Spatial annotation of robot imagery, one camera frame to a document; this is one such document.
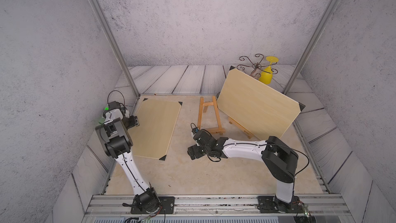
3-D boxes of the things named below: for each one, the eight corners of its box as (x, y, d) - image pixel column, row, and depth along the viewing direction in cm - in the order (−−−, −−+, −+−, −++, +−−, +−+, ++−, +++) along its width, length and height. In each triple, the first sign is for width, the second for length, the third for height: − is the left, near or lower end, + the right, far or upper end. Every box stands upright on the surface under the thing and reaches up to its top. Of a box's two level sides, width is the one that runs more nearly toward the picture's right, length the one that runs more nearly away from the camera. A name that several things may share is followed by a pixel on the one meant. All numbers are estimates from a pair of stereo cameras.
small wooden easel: (249, 139, 96) (251, 136, 94) (226, 121, 106) (227, 118, 103) (251, 137, 97) (253, 134, 94) (228, 120, 106) (229, 116, 104)
